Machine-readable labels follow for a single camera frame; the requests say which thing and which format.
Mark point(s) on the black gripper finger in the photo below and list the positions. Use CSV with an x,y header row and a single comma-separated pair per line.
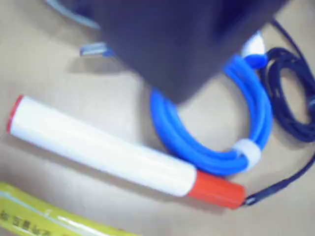
x,y
172,49

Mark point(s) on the yellow Maxim coffee stick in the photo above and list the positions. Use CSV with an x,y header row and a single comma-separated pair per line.
x,y
49,214

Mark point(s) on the white marker with red cap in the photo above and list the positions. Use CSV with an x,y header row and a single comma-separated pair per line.
x,y
98,150

